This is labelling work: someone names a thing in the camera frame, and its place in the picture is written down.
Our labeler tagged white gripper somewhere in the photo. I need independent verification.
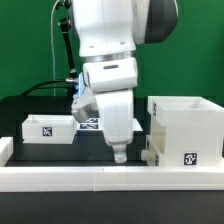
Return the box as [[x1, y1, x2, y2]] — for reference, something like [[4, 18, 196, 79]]
[[96, 89, 134, 164]]

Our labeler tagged white front drawer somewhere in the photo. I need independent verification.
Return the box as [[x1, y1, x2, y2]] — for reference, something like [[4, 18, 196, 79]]
[[141, 135, 159, 166]]

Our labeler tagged white drawer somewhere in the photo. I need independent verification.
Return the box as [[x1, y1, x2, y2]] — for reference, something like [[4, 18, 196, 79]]
[[141, 135, 159, 166], [22, 115, 77, 144]]

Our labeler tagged white drawer cabinet box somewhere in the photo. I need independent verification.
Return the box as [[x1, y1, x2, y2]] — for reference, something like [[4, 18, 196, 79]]
[[147, 96, 224, 167]]

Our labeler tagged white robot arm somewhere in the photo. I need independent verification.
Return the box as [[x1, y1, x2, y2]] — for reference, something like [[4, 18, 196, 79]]
[[72, 0, 178, 163]]

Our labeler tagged white marker sheet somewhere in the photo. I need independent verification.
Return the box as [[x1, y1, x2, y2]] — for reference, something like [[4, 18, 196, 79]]
[[77, 118, 142, 132]]

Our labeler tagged black cable bundle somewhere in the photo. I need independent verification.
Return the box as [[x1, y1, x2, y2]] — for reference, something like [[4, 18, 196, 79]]
[[21, 79, 80, 97]]

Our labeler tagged white front border rail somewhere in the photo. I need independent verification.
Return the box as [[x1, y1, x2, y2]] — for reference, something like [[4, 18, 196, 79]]
[[0, 167, 224, 192]]

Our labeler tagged white border rail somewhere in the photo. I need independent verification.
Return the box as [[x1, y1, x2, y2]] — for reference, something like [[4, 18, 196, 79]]
[[0, 167, 224, 192], [0, 137, 13, 167]]

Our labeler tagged white left border rail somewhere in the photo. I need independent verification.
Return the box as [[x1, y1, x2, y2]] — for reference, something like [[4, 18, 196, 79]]
[[0, 137, 13, 167]]

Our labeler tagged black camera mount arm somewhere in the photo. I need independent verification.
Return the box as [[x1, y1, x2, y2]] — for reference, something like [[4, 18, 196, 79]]
[[56, 0, 78, 80]]

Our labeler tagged white hanging cable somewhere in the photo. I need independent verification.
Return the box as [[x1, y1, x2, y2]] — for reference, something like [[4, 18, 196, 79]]
[[49, 0, 65, 97]]

